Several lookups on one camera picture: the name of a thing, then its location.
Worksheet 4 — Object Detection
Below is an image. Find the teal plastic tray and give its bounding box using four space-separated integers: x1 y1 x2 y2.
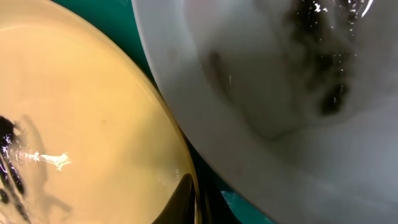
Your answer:
53 0 272 224

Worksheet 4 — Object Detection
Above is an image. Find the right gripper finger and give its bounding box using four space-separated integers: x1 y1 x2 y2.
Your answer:
152 174 195 224

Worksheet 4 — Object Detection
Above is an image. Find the yellow-green plate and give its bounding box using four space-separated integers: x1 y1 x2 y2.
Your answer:
1 1 202 223

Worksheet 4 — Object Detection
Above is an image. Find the light blue plate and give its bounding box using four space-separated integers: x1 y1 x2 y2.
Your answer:
132 0 397 223

